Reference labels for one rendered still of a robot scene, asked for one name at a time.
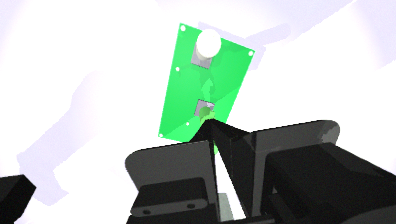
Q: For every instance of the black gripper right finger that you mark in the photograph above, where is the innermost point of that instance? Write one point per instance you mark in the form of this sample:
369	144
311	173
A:
243	153

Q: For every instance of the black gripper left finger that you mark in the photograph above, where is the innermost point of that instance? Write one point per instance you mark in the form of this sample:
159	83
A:
194	158

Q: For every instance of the green circuit board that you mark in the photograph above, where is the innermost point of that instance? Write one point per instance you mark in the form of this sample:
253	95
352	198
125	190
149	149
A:
206	74

